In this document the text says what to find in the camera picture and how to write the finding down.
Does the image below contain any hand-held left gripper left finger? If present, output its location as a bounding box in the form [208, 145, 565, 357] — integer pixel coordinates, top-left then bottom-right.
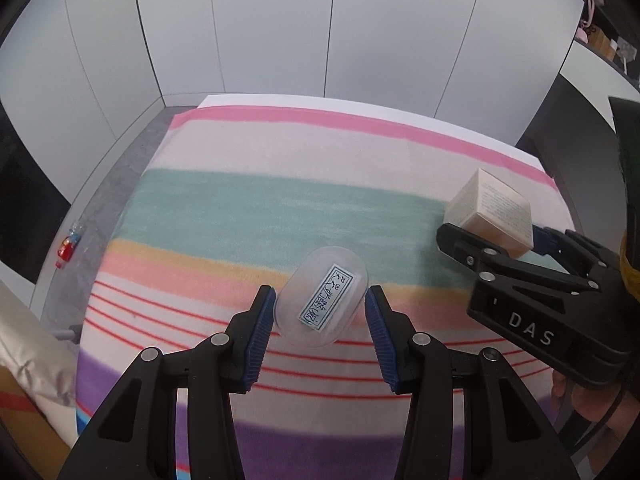
[57, 284, 277, 480]

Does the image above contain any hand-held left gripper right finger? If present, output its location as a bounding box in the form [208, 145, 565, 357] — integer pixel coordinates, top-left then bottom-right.
[364, 284, 581, 480]

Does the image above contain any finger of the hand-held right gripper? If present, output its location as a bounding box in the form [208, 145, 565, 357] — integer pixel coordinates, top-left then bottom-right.
[530, 225, 622, 287]
[436, 222, 507, 283]

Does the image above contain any translucent plastic container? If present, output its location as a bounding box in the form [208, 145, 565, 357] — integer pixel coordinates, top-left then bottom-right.
[276, 244, 370, 349]

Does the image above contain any small beige box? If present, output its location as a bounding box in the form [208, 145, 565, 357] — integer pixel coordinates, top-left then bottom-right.
[442, 167, 535, 260]

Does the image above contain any person's right hand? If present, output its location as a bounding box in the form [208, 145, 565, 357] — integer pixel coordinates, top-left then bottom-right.
[550, 367, 633, 442]

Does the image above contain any striped colourful cloth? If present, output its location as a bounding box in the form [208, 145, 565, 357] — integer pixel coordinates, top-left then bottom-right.
[75, 105, 587, 480]

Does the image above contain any grey metal bar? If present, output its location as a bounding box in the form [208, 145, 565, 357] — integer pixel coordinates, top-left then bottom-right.
[51, 324, 82, 345]

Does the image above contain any small cardboard box on shelf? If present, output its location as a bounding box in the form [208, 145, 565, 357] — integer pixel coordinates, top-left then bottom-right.
[587, 24, 622, 62]

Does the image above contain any small red toy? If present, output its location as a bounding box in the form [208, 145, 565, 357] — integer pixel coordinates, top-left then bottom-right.
[53, 220, 84, 269]

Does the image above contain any cream puffer jacket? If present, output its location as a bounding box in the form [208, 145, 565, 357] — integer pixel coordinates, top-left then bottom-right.
[0, 279, 79, 450]

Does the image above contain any pink toy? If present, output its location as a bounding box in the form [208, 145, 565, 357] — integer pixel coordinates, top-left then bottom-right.
[574, 0, 602, 47]

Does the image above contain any brown cardboard box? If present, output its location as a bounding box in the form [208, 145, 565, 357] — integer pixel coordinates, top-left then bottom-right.
[0, 364, 77, 480]

